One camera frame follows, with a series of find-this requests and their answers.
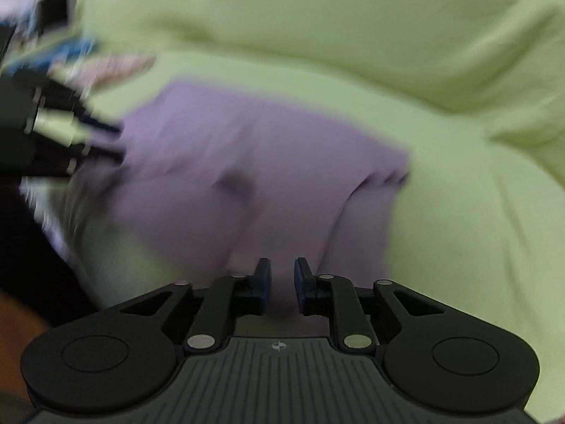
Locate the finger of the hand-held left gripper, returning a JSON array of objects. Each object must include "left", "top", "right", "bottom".
[
  {"left": 0, "top": 74, "right": 123, "bottom": 137},
  {"left": 0, "top": 134, "right": 127, "bottom": 178}
]

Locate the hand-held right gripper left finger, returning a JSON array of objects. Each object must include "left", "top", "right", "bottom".
[{"left": 119, "top": 257, "right": 272, "bottom": 355}]

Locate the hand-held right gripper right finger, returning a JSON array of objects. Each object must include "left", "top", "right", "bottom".
[{"left": 293, "top": 257, "right": 446, "bottom": 355}]

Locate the purple garment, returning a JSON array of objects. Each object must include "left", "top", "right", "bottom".
[{"left": 71, "top": 77, "right": 411, "bottom": 341}]

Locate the light blue folded cloth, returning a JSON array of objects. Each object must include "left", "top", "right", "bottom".
[{"left": 2, "top": 37, "right": 100, "bottom": 76}]

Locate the pink patterned cloth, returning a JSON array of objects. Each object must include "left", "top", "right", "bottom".
[{"left": 48, "top": 52, "right": 157, "bottom": 89}]

